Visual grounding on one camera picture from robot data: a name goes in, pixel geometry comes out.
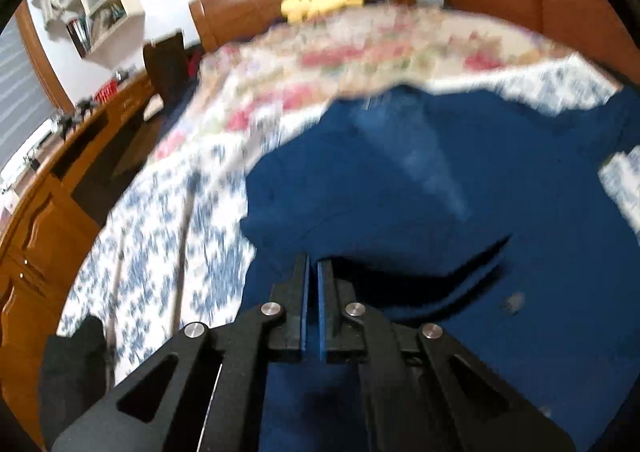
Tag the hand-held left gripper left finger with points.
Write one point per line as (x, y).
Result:
(303, 312)

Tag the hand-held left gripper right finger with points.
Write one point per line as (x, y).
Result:
(321, 317)

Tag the navy blue sweater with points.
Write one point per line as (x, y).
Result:
(425, 182)

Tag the folded metal tripod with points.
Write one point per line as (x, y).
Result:
(182, 257)

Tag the blue floral bed sheet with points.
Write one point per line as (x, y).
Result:
(150, 212)

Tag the black cloth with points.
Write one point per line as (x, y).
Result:
(70, 372)

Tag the red floral quilt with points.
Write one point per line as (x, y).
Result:
(350, 51)

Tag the dark brown chair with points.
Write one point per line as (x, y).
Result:
(167, 66)

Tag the wooden desk cabinet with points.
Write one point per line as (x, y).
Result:
(30, 242)

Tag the red basket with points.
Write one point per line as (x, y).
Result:
(107, 92)

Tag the small black tripod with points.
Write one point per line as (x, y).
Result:
(80, 114)

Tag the grey window blind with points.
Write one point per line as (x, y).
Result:
(20, 96)

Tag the white wall shelf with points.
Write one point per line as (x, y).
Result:
(125, 6)

